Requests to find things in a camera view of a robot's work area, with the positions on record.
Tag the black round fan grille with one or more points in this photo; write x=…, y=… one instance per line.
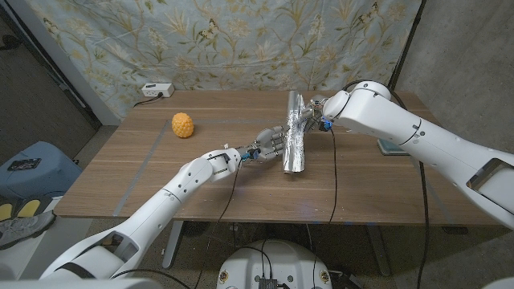
x=196, y=229

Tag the white power strip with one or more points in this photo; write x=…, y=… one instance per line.
x=156, y=90

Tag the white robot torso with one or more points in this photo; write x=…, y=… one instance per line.
x=281, y=261

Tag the black yellow foot pedal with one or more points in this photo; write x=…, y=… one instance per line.
x=28, y=208

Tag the aluminum foil roll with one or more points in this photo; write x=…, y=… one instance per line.
x=295, y=136

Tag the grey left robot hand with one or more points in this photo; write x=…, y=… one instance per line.
x=269, y=142

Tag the grey table leg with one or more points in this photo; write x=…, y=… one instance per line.
x=378, y=251
x=172, y=245

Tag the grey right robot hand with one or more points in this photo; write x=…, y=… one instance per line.
x=315, y=110

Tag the yellow toy pineapple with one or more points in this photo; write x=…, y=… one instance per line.
x=182, y=125

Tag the floral backdrop cloth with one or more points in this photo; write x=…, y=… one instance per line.
x=249, y=40

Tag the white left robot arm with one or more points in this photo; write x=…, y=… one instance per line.
x=160, y=208

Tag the grey sneaker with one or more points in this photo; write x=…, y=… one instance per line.
x=20, y=229

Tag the black backdrop pole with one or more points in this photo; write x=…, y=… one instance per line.
x=405, y=44

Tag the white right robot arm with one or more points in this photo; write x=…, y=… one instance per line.
x=421, y=136

